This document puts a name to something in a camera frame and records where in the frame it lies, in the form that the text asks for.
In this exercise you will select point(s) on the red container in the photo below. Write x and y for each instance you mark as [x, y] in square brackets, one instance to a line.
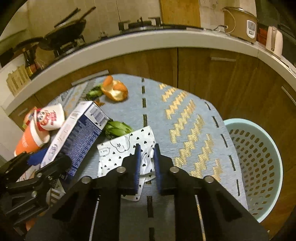
[262, 36]

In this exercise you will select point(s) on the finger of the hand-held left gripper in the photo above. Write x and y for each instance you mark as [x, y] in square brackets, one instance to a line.
[57, 165]
[35, 157]

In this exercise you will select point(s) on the dark sauce bottle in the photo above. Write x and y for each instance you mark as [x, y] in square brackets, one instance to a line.
[29, 64]

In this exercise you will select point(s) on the white paper cup red print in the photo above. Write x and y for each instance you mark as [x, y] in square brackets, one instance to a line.
[54, 118]

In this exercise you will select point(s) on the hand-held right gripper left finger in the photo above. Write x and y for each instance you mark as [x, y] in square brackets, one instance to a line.
[138, 162]

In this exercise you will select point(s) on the orange peel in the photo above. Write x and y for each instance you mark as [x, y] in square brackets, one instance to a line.
[115, 92]

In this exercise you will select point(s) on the blue and white carton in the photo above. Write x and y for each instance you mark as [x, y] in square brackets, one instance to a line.
[76, 136]

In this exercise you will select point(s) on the yellow woven holder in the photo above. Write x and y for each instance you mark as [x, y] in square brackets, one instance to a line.
[17, 80]

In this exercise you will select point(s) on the light blue plastic basket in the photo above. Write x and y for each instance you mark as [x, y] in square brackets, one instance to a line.
[254, 150]

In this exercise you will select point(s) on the white kitchen countertop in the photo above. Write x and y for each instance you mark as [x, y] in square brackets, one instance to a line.
[161, 38]

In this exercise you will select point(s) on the white heart-print paper wrapper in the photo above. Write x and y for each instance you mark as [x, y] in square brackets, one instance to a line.
[115, 160]

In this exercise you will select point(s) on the beige rice cooker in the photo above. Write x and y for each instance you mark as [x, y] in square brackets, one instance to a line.
[238, 25]

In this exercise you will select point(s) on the black wok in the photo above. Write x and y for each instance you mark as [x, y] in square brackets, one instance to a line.
[67, 32]

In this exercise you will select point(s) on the beige electric kettle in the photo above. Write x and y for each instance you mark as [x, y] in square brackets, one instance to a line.
[274, 41]

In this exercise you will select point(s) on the black gas stove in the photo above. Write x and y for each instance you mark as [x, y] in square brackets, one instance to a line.
[138, 25]

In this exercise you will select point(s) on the patterned grey tablecloth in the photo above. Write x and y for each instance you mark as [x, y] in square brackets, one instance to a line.
[161, 115]

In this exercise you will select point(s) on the orange paper cup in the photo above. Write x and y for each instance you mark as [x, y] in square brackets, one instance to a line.
[27, 141]

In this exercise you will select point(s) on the wooden cutting board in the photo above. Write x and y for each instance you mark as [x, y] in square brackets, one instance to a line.
[180, 11]

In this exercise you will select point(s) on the green vegetable leaf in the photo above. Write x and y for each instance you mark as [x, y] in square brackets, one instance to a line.
[93, 92]
[118, 128]

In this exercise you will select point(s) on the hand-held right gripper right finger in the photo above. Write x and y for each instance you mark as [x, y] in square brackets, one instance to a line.
[157, 166]

